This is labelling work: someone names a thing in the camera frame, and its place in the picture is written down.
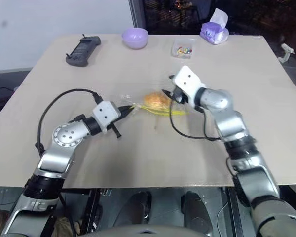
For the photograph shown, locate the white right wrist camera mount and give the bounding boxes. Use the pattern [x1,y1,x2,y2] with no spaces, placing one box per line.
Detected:
[173,65,207,107]

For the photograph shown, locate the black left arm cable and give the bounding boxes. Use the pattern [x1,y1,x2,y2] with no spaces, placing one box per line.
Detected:
[35,88,103,158]

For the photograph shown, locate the clear plastic bag yellow zip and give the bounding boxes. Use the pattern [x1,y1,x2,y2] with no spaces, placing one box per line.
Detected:
[111,92,192,119]

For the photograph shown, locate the black handheld remote controller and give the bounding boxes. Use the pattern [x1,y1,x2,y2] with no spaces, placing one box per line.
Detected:
[65,34,102,67]

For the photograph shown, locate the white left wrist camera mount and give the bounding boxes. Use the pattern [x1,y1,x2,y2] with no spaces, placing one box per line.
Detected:
[92,100,121,134]

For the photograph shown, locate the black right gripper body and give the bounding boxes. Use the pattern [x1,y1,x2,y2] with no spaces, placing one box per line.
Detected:
[173,89,189,105]

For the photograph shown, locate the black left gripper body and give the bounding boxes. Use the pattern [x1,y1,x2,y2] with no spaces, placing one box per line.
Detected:
[106,106,122,139]

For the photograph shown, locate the purple plastic bowl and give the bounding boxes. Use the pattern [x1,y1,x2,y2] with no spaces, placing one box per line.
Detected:
[121,27,149,50]

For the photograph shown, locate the black table frame leg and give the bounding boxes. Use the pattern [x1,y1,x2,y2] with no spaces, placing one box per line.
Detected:
[80,189,102,236]

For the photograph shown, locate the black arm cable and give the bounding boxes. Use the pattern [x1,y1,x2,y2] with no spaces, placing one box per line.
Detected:
[169,97,224,142]
[35,88,103,158]

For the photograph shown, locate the orange round snack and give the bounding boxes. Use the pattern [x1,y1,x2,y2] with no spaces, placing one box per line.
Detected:
[143,91,170,110]

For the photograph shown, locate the grey curved robot body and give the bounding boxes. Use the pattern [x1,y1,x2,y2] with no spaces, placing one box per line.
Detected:
[80,223,213,237]

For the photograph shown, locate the dark rounded shape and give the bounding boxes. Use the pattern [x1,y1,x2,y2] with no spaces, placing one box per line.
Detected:
[181,191,214,232]

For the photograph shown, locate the purple tissue pack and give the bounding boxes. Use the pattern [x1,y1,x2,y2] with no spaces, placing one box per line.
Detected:
[199,7,230,46]

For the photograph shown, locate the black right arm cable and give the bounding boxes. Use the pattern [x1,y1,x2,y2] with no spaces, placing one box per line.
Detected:
[169,97,224,142]

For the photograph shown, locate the clear box of colourful items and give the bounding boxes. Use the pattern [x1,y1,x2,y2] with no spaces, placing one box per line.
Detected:
[172,38,197,59]

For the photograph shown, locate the white table clamp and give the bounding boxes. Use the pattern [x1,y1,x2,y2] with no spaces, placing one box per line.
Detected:
[278,43,296,64]

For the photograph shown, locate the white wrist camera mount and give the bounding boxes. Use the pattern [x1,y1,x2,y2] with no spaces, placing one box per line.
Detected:
[173,65,207,107]
[92,100,121,134]

